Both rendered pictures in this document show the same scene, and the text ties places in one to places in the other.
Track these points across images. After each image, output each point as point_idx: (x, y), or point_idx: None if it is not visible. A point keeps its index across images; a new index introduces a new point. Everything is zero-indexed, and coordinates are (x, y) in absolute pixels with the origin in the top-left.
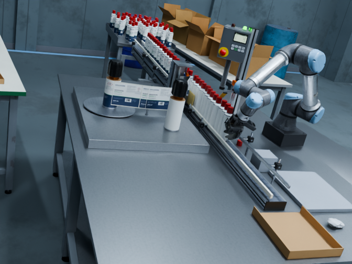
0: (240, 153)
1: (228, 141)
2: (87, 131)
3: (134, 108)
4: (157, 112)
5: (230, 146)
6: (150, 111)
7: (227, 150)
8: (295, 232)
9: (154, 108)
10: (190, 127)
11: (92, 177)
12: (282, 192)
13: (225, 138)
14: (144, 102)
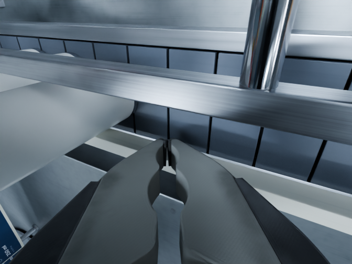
0: (331, 68)
1: (121, 53)
2: None
3: (22, 227)
4: (11, 193)
5: (293, 200)
6: (18, 208)
7: (259, 157)
8: None
9: (11, 230)
10: (52, 167)
11: None
12: None
13: (119, 102)
14: (7, 263)
